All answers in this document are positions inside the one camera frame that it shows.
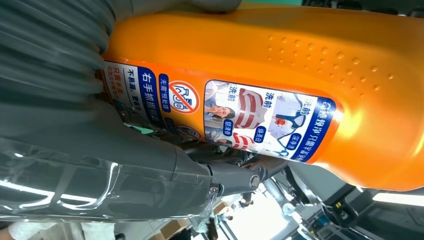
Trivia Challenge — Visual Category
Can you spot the green table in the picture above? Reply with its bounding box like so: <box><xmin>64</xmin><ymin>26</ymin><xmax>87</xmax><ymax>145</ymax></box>
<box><xmin>238</xmin><ymin>0</ymin><xmax>303</xmax><ymax>6</ymax></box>

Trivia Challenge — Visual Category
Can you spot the ceiling light strip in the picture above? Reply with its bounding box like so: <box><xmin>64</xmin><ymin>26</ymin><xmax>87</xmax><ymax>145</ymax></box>
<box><xmin>372</xmin><ymin>192</ymin><xmax>424</xmax><ymax>208</ymax></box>

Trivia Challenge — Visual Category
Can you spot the brown cardboard box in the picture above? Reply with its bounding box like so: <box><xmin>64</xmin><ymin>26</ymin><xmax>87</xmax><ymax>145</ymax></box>
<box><xmin>148</xmin><ymin>218</ymin><xmax>192</xmax><ymax>240</ymax></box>

